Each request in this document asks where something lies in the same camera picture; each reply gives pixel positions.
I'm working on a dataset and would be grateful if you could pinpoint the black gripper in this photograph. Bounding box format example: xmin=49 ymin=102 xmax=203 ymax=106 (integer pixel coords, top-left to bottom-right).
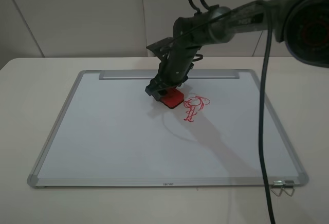
xmin=145 ymin=45 xmax=200 ymax=101

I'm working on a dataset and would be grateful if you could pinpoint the red whiteboard eraser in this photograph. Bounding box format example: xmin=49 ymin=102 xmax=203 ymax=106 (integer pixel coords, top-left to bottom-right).
xmin=160 ymin=88 xmax=184 ymax=109

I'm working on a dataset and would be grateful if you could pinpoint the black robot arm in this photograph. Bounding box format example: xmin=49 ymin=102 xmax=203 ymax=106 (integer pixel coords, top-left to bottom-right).
xmin=145 ymin=0 xmax=328 ymax=100

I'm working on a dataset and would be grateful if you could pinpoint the white framed whiteboard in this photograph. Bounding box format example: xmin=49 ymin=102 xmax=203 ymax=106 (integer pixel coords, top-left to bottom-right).
xmin=26 ymin=68 xmax=310 ymax=190

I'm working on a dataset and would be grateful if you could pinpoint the grey aluminium marker tray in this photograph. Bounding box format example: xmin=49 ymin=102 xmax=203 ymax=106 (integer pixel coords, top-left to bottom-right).
xmin=99 ymin=69 xmax=240 ymax=80

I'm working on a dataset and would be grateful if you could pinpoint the left metal hanging clip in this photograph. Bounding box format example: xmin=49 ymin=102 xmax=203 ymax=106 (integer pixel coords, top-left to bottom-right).
xmin=270 ymin=180 xmax=284 ymax=197

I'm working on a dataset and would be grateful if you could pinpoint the metal hanging clip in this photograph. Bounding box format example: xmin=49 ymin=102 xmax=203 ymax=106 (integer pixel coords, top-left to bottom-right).
xmin=281 ymin=180 xmax=295 ymax=197
xmin=270 ymin=180 xmax=284 ymax=197

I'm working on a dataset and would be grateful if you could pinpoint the right metal hanging clip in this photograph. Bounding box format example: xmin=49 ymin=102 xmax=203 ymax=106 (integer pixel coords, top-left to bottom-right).
xmin=281 ymin=180 xmax=295 ymax=197

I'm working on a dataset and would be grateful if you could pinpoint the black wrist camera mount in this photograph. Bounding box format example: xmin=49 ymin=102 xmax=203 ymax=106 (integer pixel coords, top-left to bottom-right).
xmin=146 ymin=37 xmax=173 ymax=61

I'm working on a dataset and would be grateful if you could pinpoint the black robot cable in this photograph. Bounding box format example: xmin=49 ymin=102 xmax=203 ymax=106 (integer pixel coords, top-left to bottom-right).
xmin=159 ymin=0 xmax=277 ymax=224

